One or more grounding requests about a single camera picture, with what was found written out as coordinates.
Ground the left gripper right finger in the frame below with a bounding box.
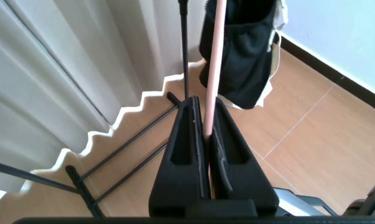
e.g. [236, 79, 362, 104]
[206, 97, 280, 218]

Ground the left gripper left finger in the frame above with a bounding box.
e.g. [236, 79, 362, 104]
[148, 95, 212, 218]

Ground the black garment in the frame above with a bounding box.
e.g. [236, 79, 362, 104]
[199, 0, 278, 110]

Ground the pink clothes hanger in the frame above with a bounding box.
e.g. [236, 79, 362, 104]
[202, 0, 228, 200]

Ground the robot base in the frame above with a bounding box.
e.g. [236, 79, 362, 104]
[273, 187, 338, 218]

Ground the white laundry basket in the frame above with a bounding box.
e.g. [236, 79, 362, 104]
[218, 29, 282, 110]

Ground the black clothes rack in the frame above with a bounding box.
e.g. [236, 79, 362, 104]
[0, 0, 191, 218]

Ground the beige curtain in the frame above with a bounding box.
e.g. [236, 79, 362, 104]
[0, 0, 207, 200]

